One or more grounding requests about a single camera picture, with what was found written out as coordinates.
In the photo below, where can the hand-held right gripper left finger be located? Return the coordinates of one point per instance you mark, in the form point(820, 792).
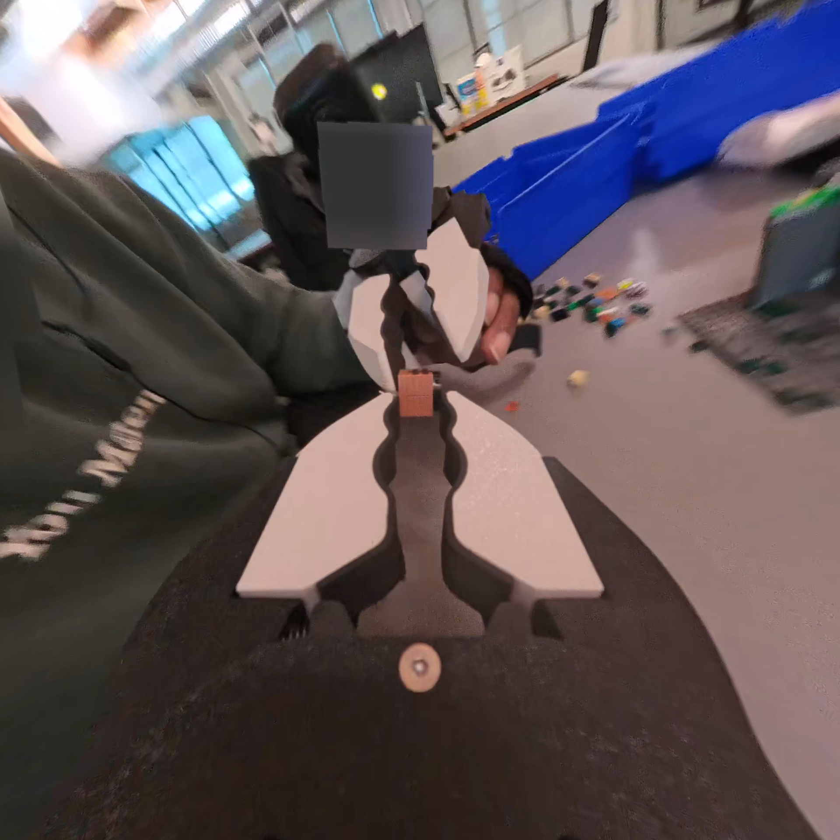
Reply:
point(321, 518)

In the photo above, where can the tan small brick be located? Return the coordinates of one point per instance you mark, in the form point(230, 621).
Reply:
point(577, 378)

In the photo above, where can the person's left forearm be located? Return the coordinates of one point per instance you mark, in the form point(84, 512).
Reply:
point(197, 295)

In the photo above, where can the white box with goggles picture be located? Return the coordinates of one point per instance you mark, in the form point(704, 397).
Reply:
point(506, 69)

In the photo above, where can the grey brick building model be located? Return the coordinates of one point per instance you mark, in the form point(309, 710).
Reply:
point(787, 262)

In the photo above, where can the white paper bag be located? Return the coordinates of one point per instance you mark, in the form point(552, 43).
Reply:
point(774, 131)

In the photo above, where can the pile of small bricks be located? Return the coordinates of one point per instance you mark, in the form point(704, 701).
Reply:
point(590, 305)

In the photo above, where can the blue yellow printed box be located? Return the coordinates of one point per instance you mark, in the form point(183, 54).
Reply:
point(472, 92)

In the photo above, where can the brown crate brick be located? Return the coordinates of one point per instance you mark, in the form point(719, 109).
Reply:
point(417, 400)

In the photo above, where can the person's left hand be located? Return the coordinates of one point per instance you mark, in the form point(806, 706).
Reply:
point(500, 315)

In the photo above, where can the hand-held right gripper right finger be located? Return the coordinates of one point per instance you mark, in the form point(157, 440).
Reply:
point(518, 518)

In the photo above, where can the black monitor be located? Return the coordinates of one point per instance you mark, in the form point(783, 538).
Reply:
point(394, 65)

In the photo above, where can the wooden background table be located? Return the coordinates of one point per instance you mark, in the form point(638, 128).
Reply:
point(505, 98)

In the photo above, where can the grey desk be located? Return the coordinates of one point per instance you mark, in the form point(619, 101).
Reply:
point(656, 492)

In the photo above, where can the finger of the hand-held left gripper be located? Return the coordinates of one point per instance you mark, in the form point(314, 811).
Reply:
point(369, 328)
point(459, 289)

